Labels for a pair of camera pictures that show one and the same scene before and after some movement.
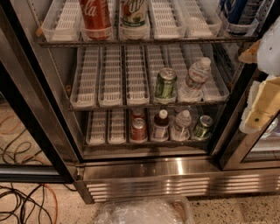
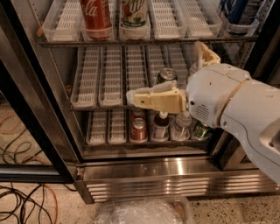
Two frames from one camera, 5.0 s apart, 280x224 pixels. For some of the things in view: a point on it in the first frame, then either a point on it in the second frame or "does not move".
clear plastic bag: x=145 y=210 does not move
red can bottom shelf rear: x=137 y=113 does not move
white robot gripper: x=269 y=51 -> x=214 y=94
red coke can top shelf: x=95 y=19 does not move
